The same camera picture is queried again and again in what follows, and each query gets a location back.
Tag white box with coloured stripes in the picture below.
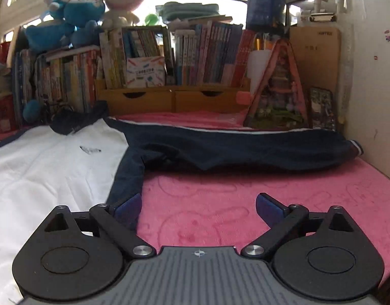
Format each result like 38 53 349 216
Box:
126 56 166 88

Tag miniature black bicycle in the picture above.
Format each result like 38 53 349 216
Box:
39 100 73 123

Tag tall blue box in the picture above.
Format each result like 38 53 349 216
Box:
246 0 288 32

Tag row of paperback books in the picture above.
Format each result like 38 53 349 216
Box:
100 22 257 89

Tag blue cat plush toy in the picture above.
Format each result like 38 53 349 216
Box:
63 0 106 48

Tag phone with photo screen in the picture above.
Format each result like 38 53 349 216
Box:
309 86 338 131

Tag pink rabbit-pattern blanket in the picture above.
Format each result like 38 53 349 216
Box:
0 111 390 293

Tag blue plush toy white ears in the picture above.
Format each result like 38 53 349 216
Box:
25 0 75 54

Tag small pink box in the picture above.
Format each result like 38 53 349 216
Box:
236 91 252 106

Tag navy and white jacket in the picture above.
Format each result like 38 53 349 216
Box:
0 100 364 305

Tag wooden organizer with drawers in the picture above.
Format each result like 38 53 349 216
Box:
96 78 251 115

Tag brown clipboard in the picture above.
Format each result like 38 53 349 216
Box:
289 12 342 115

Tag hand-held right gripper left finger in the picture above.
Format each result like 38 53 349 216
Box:
44 193 157 258

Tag red plastic crate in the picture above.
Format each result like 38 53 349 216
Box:
0 94 18 134

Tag triangular pink toy house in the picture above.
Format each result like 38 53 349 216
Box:
243 36 313 131

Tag folded teal cloth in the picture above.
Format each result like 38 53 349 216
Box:
158 2 220 23

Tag blue plush ball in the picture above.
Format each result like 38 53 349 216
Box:
22 99 41 121

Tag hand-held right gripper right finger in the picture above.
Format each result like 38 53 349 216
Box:
241 192 354 258

